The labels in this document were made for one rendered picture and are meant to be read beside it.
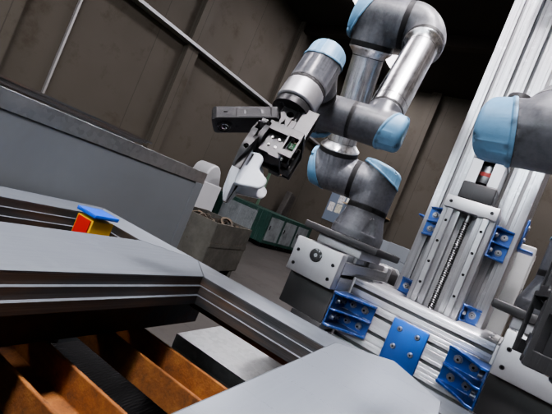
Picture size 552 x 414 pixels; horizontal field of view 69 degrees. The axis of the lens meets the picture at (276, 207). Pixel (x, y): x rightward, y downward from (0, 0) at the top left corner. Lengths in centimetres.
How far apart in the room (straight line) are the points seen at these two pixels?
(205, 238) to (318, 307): 323
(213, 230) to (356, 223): 314
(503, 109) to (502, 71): 91
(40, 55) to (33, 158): 678
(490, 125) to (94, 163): 90
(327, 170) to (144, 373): 72
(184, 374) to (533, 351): 59
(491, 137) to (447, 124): 1246
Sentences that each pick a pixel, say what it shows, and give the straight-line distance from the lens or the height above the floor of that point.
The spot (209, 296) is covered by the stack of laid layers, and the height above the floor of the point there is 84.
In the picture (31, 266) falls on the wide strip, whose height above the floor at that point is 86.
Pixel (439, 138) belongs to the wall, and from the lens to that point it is 1282.
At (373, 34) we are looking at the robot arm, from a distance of 111.
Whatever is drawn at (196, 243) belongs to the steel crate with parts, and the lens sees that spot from 425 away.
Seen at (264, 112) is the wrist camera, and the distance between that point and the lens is 68.
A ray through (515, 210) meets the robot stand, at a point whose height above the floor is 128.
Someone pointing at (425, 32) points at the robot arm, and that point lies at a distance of 105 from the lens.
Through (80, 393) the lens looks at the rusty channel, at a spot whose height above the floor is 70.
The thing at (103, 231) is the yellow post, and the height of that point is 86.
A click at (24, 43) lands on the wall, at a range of 769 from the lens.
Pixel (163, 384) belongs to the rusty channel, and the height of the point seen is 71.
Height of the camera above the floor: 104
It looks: level
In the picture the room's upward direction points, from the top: 23 degrees clockwise
